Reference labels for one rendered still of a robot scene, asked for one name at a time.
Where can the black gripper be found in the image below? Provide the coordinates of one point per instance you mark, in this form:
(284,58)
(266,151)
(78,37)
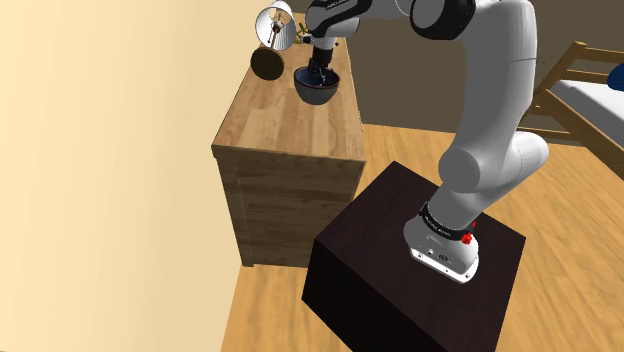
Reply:
(320,65)

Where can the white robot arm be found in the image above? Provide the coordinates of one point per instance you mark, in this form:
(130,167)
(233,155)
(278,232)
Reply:
(492,112)

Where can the dark bowl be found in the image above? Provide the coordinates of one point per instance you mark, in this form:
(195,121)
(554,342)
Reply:
(317,93)

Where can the small yellow green plant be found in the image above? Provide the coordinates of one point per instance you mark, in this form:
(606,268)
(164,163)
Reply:
(302,35)

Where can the white shade table lamp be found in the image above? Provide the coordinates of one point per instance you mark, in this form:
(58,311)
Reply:
(273,24)

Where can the wooden chest of drawers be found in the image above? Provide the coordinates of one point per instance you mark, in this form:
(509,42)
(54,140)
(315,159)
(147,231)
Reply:
(287,146)

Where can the dark robot stand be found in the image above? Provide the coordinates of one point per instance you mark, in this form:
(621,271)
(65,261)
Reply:
(370,273)

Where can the wooden bed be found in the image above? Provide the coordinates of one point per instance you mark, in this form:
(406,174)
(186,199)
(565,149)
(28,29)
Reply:
(585,117)

